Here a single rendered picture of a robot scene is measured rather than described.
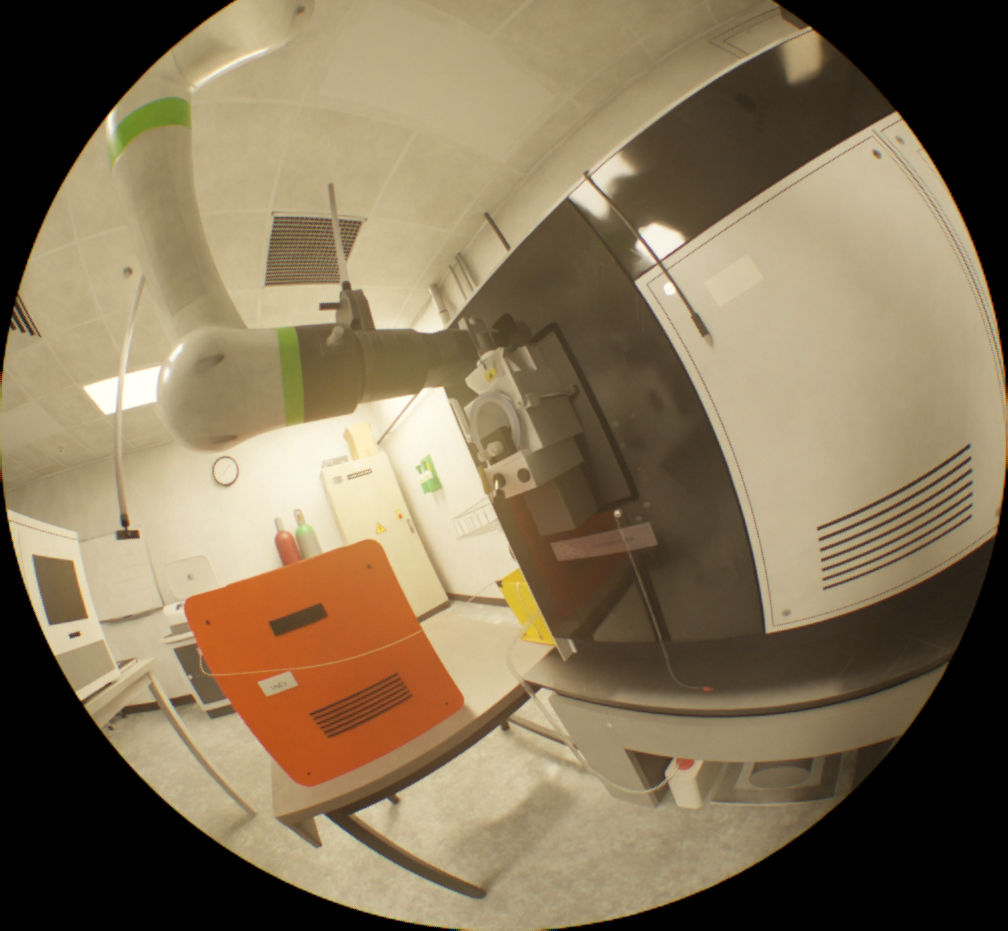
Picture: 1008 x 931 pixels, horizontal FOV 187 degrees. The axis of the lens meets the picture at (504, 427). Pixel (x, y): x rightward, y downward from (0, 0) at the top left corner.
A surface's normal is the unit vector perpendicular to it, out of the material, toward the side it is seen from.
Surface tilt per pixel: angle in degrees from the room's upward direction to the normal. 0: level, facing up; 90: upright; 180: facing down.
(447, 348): 90
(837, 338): 90
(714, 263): 90
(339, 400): 154
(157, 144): 128
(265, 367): 109
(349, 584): 90
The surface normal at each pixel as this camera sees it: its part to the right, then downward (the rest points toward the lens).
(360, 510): 0.60, -0.38
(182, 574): 0.68, -0.14
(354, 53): 0.40, 0.91
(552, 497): -0.69, 0.19
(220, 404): 0.85, 0.26
